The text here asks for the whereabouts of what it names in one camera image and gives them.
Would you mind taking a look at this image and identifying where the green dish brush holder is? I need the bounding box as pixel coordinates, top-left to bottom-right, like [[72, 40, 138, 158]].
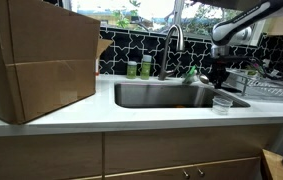
[[182, 64, 199, 85]]

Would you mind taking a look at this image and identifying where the small green pink plant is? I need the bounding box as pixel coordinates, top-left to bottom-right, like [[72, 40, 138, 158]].
[[245, 60, 271, 77]]

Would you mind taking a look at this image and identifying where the kitchen window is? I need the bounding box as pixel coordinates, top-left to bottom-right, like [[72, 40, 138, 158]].
[[62, 0, 265, 43]]

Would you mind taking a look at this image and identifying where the narrow wooden cabinet drawer front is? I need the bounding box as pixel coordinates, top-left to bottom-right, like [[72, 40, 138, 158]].
[[0, 132, 103, 180]]

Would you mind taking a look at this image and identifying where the tall green soap bottle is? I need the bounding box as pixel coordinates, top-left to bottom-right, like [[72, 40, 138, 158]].
[[140, 54, 153, 81]]

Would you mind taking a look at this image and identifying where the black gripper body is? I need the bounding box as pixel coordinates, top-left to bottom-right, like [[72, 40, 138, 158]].
[[210, 56, 232, 82]]

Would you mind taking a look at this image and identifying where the large brown cardboard box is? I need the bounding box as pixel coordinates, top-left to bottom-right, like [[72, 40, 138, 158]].
[[0, 0, 114, 125]]

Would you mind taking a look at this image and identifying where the light wooden box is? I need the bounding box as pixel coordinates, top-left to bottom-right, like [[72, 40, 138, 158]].
[[260, 148, 283, 180]]

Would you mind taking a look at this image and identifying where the stainless steel sink basin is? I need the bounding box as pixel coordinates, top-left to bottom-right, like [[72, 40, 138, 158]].
[[114, 82, 251, 109]]

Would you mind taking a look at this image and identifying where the short green soap bottle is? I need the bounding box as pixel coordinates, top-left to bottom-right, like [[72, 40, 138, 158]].
[[126, 60, 138, 80]]

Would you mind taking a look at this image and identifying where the metal wire drying rack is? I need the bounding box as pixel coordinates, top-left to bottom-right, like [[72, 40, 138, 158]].
[[225, 67, 283, 103]]

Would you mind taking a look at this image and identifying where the round metal cabinet knob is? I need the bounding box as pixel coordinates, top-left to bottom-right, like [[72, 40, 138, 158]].
[[196, 167, 206, 178], [182, 168, 191, 180]]

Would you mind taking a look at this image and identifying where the wide wooden cabinet drawer front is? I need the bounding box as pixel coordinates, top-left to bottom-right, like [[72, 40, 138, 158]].
[[104, 124, 277, 175]]

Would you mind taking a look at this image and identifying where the wooden cabinet door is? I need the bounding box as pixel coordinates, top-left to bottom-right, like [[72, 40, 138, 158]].
[[104, 156, 262, 180]]

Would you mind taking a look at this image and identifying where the curved steel kitchen faucet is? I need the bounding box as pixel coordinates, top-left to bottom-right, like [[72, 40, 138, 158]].
[[157, 23, 185, 81]]

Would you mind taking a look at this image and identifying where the clear plastic container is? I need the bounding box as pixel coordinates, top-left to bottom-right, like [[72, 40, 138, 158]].
[[211, 95, 234, 116]]

